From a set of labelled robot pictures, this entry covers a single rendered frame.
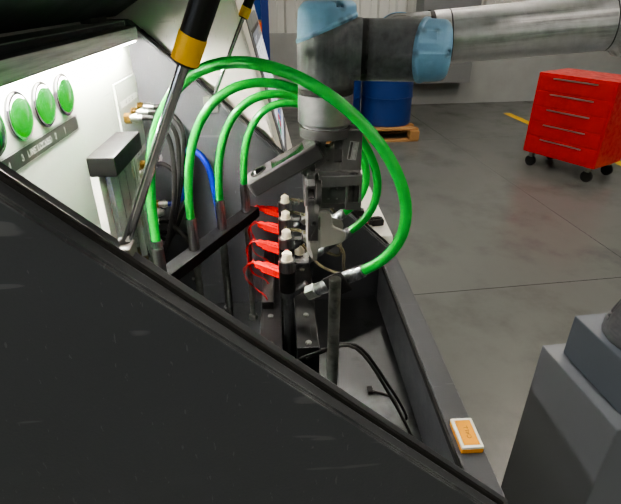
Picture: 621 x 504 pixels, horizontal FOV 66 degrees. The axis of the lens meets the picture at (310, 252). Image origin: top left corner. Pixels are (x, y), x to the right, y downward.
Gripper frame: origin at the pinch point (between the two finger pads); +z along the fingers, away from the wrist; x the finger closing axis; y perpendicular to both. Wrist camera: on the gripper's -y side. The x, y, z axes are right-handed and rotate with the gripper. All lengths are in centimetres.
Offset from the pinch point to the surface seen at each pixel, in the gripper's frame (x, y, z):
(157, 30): 35, -27, -30
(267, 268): 1.6, -6.9, 3.7
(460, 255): 197, 109, 113
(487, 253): 199, 127, 113
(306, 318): 3.0, -0.5, 15.2
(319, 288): -11.8, 0.6, -0.7
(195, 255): 5.9, -19.2, 3.2
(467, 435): -22.5, 20.2, 17.0
